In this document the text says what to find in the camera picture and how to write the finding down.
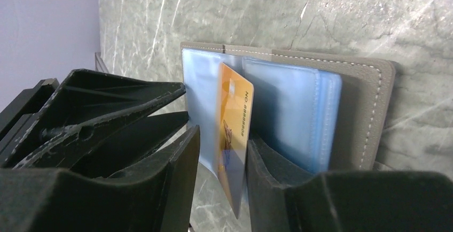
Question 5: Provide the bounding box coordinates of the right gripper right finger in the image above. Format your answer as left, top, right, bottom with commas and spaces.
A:
247, 135, 452, 231

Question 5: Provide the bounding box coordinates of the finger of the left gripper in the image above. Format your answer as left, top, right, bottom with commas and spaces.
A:
1, 69, 186, 169
71, 111, 189, 178

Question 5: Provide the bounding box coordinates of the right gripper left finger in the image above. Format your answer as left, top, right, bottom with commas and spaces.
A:
1, 126, 200, 231

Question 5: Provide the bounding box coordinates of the grey card holder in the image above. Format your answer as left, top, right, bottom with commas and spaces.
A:
181, 42, 395, 174

